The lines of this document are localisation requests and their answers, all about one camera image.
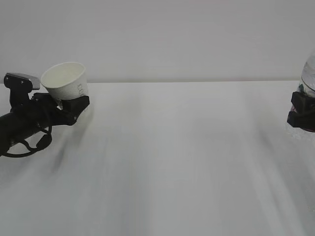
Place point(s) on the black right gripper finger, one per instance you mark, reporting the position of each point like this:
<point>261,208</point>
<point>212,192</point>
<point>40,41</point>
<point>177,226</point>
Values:
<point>302,114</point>

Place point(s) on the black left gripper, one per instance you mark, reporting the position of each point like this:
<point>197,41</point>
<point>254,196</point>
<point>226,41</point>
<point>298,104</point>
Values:
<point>43,111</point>

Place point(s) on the white paper cup green logo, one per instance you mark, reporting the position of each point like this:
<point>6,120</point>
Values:
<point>65,81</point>

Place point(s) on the clear water bottle red label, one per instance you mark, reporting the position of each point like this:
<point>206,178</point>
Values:
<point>307,80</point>

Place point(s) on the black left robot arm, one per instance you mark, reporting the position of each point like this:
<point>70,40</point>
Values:
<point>27,129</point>

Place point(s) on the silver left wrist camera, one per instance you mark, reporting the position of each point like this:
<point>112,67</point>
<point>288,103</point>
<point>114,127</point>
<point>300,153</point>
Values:
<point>13,79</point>

